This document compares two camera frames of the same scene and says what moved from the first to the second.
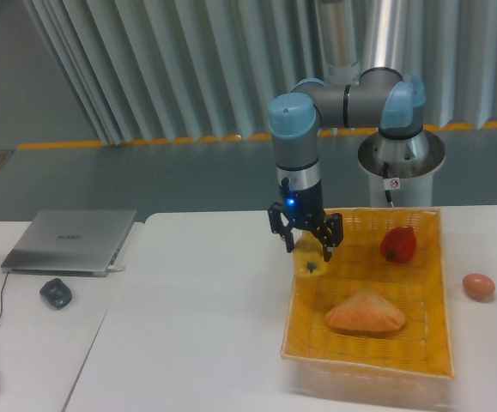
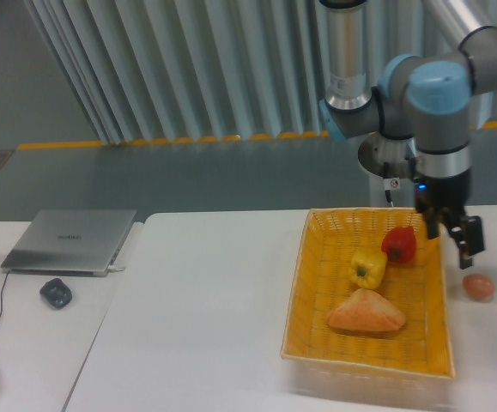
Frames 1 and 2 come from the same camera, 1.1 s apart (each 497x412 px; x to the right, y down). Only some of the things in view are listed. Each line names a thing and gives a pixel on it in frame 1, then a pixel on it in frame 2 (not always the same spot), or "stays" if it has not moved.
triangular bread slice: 366,311 stays
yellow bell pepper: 308,255 to 368,268
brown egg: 478,287 stays
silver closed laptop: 79,243 stays
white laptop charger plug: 114,269 stays
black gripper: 304,207 to 450,192
